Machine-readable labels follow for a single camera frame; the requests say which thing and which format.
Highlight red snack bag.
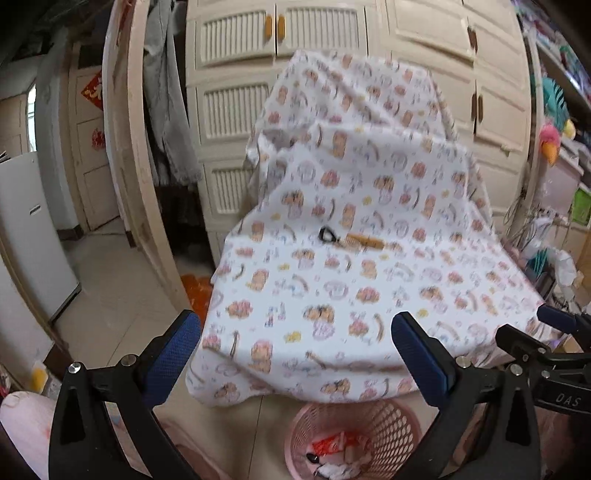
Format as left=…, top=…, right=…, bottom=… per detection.
left=311, top=431, right=370, bottom=456

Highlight white tissue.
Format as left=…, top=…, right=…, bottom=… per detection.
left=315, top=447, right=373, bottom=480

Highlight wooden clothespin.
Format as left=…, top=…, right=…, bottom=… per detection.
left=346, top=234, right=386, bottom=250

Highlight pink plastic waste basket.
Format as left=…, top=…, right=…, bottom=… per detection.
left=284, top=400, right=422, bottom=479

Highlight black lighter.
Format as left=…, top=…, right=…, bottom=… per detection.
left=305, top=453, right=321, bottom=464

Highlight pink plush bird toy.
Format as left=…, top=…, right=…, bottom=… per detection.
left=539, top=122, right=561, bottom=166

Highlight orange floor mat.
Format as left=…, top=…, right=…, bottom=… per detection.
left=180, top=274, right=213, bottom=326

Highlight white refrigerator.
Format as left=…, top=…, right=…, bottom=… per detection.
left=1, top=152, right=80, bottom=324

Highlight bear print sheet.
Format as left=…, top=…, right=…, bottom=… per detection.
left=185, top=50, right=555, bottom=406

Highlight hanging grey clothes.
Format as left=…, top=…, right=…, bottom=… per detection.
left=143, top=1, right=199, bottom=186

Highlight cream louvered wardrobe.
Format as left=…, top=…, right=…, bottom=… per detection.
left=184, top=0, right=532, bottom=264

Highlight wooden door frame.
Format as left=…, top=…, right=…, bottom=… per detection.
left=102, top=1, right=190, bottom=310

